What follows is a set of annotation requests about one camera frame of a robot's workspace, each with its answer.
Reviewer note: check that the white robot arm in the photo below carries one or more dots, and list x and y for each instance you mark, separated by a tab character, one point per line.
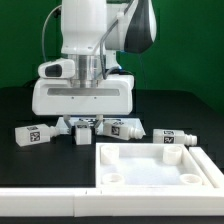
85	80

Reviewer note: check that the white square tabletop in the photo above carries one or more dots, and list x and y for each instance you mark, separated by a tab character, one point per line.
146	165

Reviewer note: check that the white fence bar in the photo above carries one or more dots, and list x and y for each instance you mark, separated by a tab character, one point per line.
84	202
208	167

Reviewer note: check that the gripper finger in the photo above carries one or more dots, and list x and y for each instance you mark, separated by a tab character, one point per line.
66	119
99	120

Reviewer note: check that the white marker sheet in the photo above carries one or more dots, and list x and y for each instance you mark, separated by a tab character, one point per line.
92	121

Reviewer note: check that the white front fence bar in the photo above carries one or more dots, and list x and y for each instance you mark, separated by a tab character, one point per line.
84	202

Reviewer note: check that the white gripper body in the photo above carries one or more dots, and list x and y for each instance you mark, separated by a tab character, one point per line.
112	96

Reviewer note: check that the white right fence bar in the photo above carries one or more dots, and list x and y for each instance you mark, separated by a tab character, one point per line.
208	167

